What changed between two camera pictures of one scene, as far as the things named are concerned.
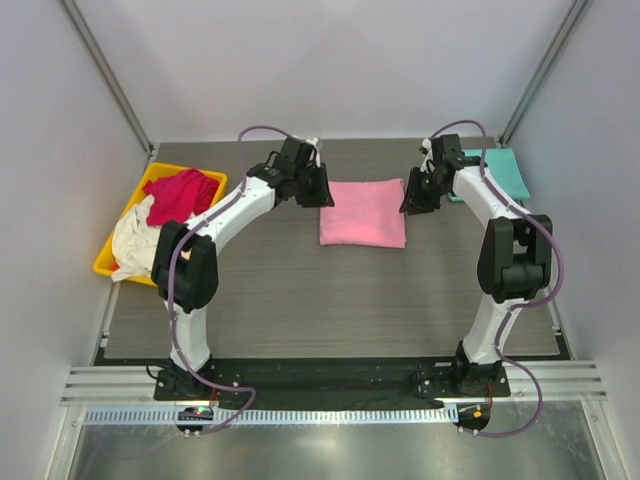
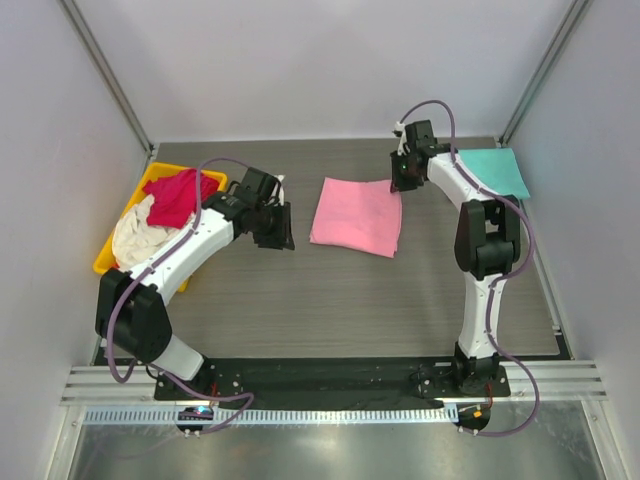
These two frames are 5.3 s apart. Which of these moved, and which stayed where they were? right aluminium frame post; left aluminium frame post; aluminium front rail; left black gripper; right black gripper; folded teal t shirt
Moved: right black gripper; left black gripper
Stayed: right aluminium frame post; left aluminium frame post; folded teal t shirt; aluminium front rail
